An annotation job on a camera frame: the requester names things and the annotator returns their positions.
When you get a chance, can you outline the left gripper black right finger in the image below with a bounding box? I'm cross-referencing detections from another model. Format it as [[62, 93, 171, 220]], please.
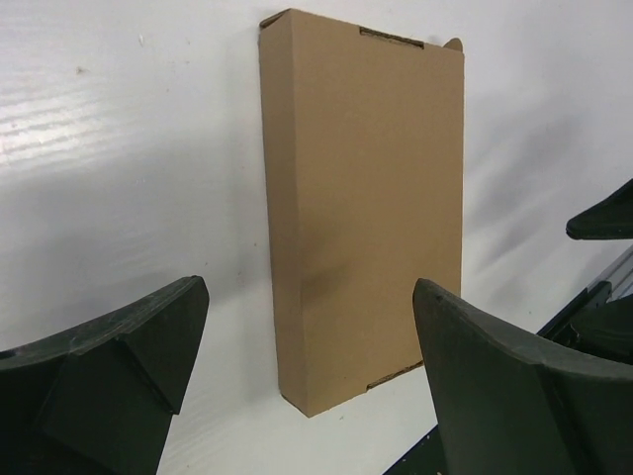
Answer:
[[412, 276, 633, 475]]

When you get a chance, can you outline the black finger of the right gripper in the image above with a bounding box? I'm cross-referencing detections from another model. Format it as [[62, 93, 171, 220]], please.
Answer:
[[566, 179, 633, 240]]

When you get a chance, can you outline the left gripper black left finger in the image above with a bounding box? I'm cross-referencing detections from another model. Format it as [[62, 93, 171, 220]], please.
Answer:
[[1, 276, 208, 474]]

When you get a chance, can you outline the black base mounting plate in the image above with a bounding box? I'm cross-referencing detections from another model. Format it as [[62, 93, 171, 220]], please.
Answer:
[[385, 281, 633, 475]]

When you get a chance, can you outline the cardboard box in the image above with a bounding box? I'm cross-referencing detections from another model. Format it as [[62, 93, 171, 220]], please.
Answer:
[[258, 9, 465, 417]]

